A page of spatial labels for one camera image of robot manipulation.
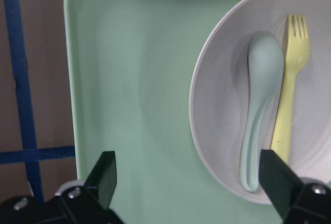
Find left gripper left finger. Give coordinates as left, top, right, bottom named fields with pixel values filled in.
left=84, top=151, right=117, bottom=208

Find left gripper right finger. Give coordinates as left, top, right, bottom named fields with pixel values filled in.
left=259, top=150, right=304, bottom=219

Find white round plate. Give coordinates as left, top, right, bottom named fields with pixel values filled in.
left=189, top=0, right=330, bottom=204

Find pale green spoon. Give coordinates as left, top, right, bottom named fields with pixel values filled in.
left=240, top=31, right=284, bottom=192

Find yellow plastic fork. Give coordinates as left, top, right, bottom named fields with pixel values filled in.
left=270, top=13, right=310, bottom=163

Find light green tray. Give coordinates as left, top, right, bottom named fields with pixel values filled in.
left=64, top=0, right=282, bottom=223

